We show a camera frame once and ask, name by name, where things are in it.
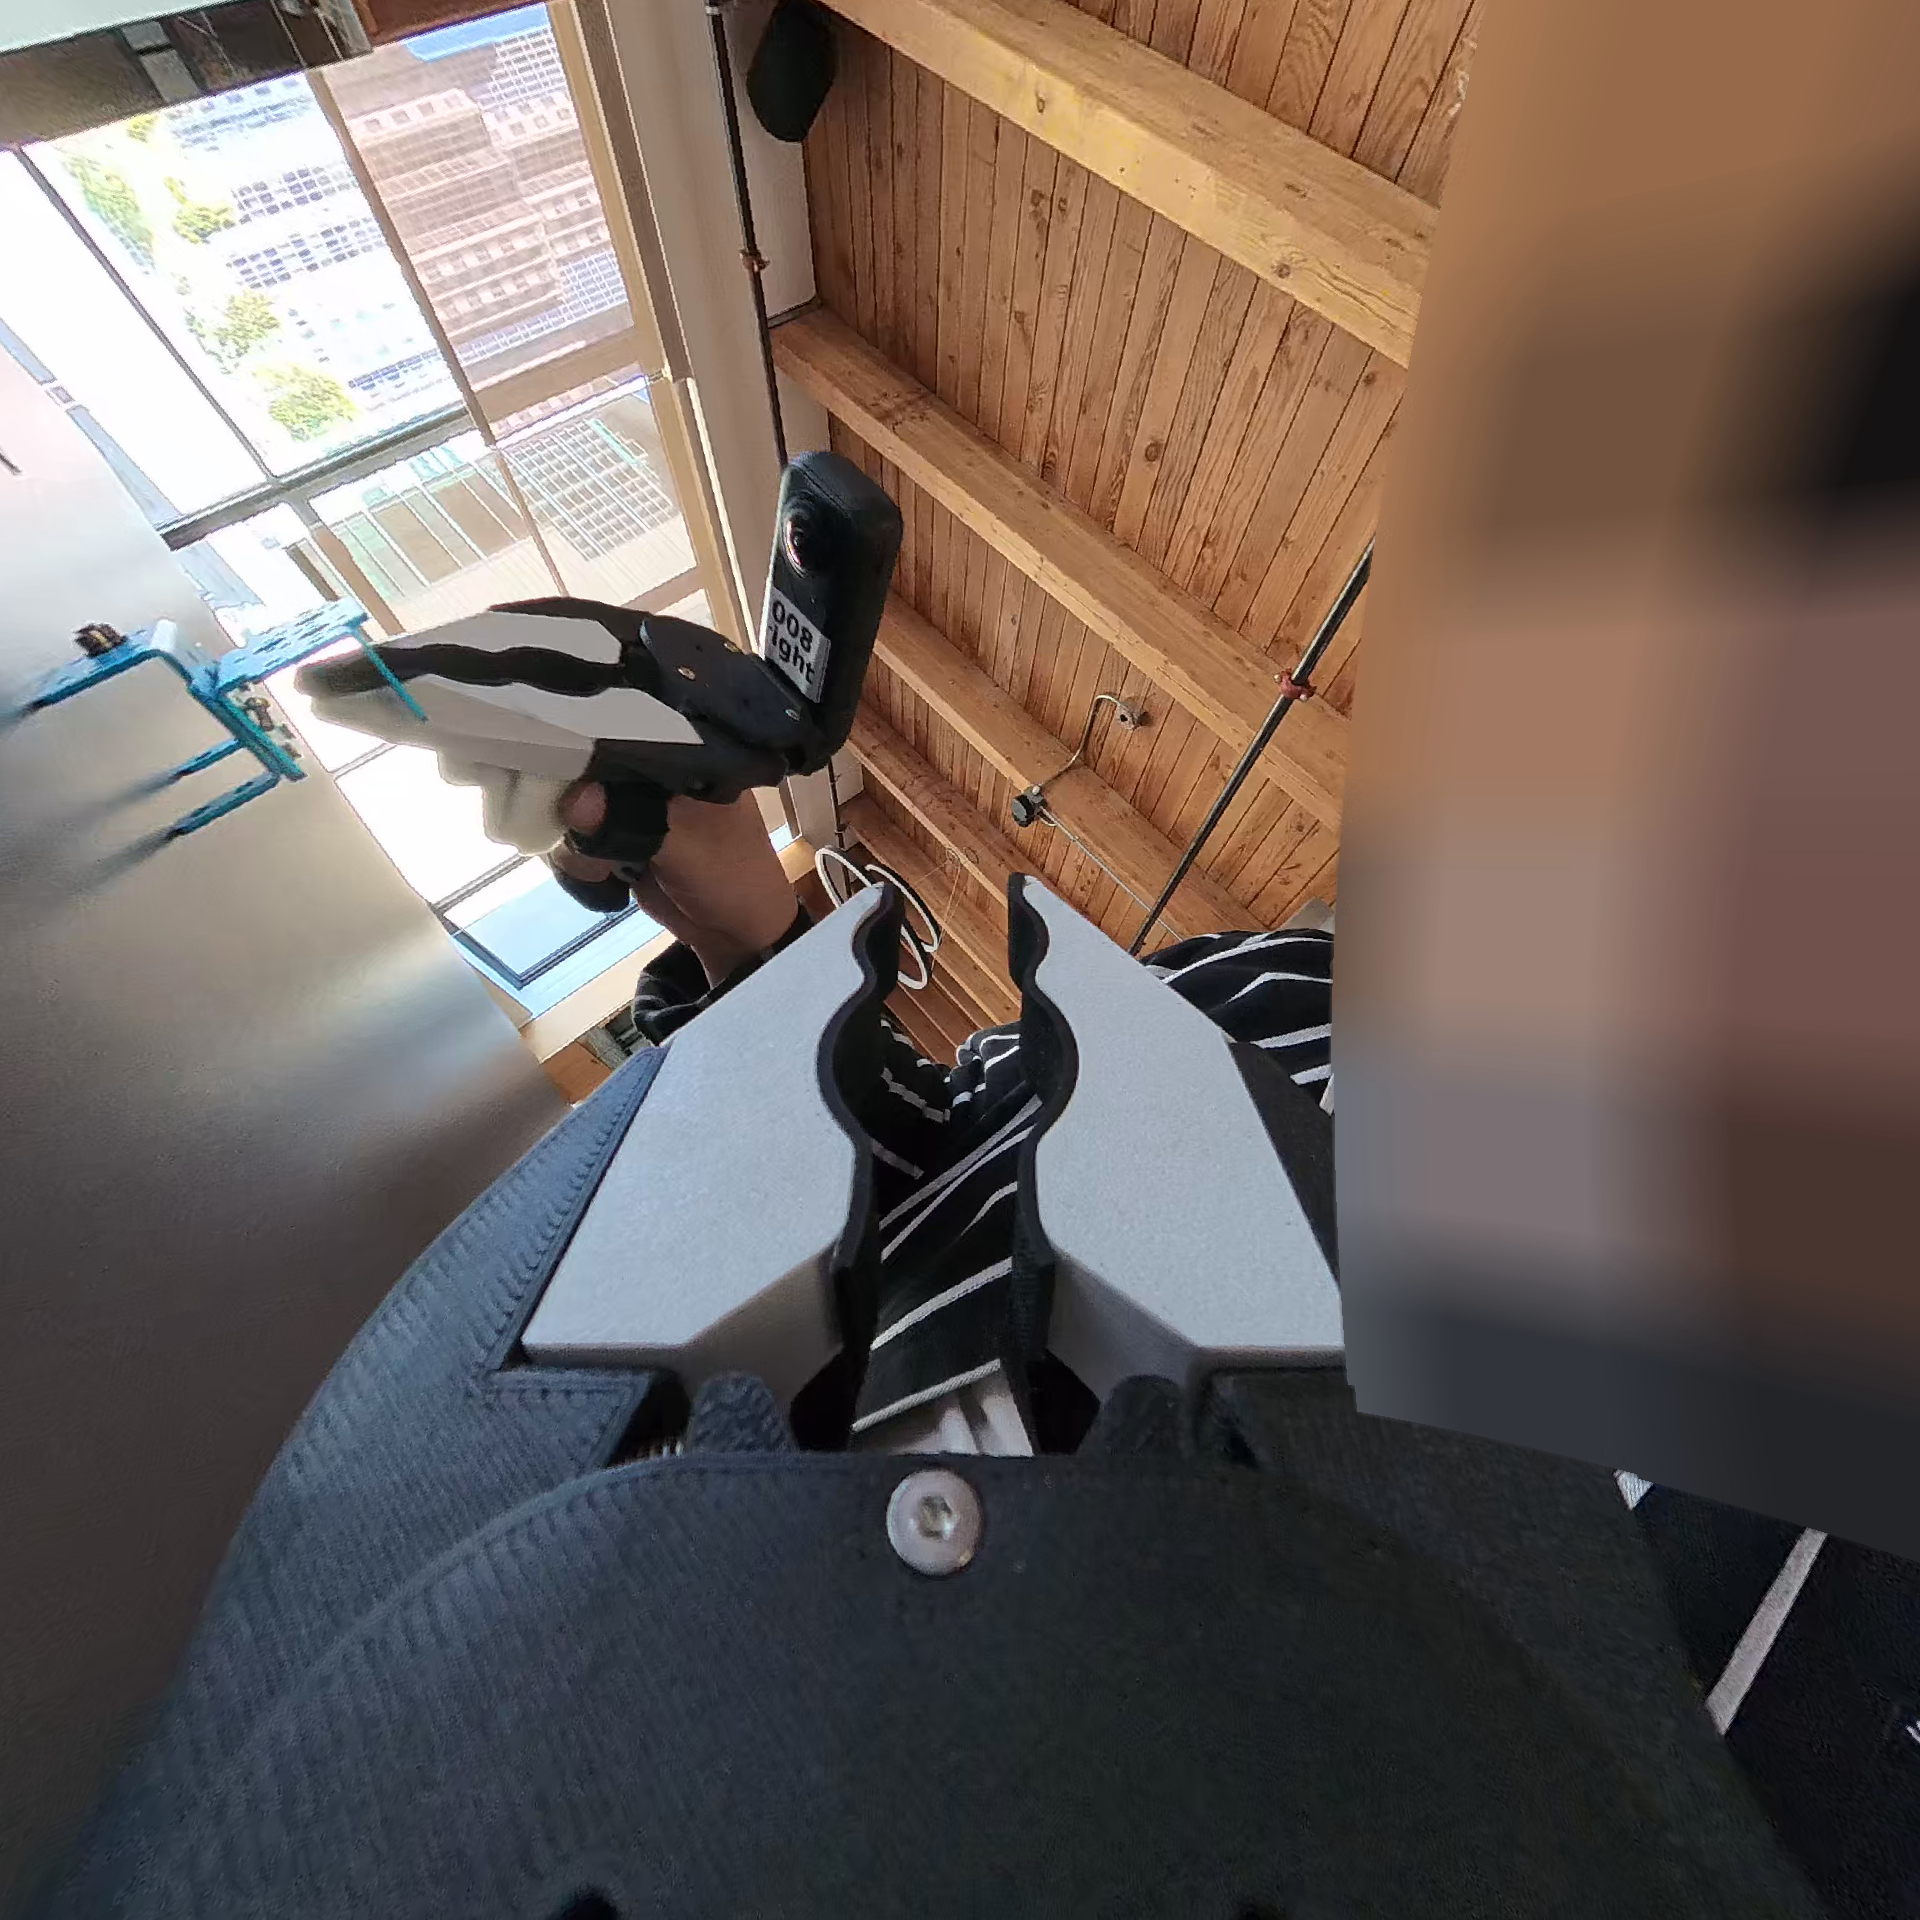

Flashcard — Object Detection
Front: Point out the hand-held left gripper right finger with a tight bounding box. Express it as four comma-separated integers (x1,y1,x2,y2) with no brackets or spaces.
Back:
1005,872,1347,1397

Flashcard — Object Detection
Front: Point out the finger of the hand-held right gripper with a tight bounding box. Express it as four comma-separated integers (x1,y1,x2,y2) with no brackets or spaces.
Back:
295,652,713,786
372,599,646,696

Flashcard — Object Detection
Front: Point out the person's right hand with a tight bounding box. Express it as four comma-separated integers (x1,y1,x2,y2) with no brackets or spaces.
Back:
631,786,806,977

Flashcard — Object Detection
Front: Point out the large glass window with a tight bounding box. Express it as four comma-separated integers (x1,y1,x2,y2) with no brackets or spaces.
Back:
0,0,722,989

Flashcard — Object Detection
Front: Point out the conduit with junction box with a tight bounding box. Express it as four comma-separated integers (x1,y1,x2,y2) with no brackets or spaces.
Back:
1013,696,1143,832

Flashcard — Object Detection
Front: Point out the white ring lamp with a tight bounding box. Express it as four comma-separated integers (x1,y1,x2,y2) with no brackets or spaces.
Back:
818,848,938,998

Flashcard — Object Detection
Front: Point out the grey desk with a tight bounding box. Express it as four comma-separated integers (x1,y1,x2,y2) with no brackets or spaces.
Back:
0,325,662,1920

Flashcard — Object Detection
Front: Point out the blue perforated metal bracket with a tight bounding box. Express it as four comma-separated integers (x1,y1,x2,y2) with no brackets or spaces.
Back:
169,599,381,785

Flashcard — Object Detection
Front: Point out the black sprinkler pipe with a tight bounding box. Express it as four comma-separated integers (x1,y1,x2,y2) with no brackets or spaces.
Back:
1130,531,1375,962

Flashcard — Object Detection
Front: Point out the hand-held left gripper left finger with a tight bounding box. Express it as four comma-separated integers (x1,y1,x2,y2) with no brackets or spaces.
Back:
516,882,900,1410

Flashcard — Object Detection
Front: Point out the black ceiling device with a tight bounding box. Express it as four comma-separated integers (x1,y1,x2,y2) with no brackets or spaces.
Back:
745,0,839,144

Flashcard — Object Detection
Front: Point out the blue metal plate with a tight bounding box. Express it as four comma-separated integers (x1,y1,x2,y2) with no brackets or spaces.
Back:
21,615,191,717

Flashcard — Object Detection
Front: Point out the black ceiling pipe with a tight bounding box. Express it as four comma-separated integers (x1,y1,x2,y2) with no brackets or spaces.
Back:
702,0,794,472

